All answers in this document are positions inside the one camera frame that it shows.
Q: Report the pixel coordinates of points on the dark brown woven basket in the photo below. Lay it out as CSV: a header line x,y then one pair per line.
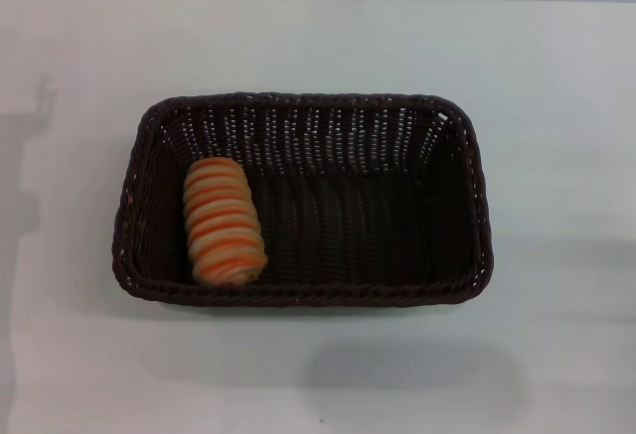
x,y
348,225

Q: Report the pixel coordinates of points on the orange striped bread roll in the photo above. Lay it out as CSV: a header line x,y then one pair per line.
x,y
222,223

